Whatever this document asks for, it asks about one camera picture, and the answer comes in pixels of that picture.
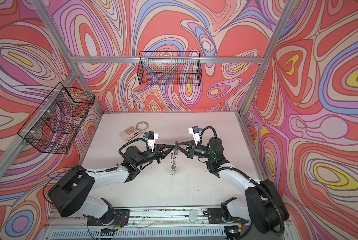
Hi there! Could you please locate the black wire basket wall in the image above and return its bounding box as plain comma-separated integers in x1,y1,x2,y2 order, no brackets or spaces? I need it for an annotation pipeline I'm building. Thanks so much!
17,83,95,155
137,50,202,86

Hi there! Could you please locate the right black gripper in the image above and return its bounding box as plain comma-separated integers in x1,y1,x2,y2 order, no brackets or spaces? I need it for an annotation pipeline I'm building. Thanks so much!
175,140,214,160

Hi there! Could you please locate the black wire basket back wall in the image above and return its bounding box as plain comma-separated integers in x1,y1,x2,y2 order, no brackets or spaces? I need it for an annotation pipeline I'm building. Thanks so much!
137,50,202,86

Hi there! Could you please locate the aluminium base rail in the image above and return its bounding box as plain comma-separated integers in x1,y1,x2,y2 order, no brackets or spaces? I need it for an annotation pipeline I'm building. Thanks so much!
39,206,292,240

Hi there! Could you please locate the black wire basket left wall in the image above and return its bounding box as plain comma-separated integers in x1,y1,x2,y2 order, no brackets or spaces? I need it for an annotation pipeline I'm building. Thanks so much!
17,83,95,155

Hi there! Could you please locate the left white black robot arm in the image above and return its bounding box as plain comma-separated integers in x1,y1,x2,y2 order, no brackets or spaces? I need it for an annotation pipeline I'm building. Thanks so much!
47,138,175,226

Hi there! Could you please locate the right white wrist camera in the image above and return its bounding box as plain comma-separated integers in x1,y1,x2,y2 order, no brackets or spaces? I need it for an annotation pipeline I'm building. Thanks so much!
188,126,202,145

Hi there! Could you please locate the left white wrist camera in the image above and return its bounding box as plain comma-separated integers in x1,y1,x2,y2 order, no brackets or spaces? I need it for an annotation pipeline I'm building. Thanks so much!
145,131,159,152

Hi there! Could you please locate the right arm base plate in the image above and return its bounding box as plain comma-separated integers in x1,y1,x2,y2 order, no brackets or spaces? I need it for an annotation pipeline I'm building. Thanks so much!
203,208,248,224

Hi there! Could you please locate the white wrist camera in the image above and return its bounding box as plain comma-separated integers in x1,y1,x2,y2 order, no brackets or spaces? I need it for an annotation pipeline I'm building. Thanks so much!
188,126,202,145
145,131,159,152

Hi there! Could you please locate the white oval puck on rail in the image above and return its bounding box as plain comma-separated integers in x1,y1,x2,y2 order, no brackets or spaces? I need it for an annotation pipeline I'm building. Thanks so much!
188,209,198,223

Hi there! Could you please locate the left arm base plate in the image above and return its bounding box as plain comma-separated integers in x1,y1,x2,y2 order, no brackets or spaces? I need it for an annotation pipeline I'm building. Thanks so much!
87,209,131,227

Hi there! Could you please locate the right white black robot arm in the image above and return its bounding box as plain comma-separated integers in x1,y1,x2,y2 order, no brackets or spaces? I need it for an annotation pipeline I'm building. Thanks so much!
175,126,289,236

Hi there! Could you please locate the metal disc key ring holder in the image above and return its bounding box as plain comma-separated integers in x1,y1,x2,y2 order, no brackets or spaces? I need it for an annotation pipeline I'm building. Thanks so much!
171,148,179,176

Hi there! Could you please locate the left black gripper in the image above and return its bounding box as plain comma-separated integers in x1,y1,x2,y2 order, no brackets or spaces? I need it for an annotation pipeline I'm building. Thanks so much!
133,146,174,169

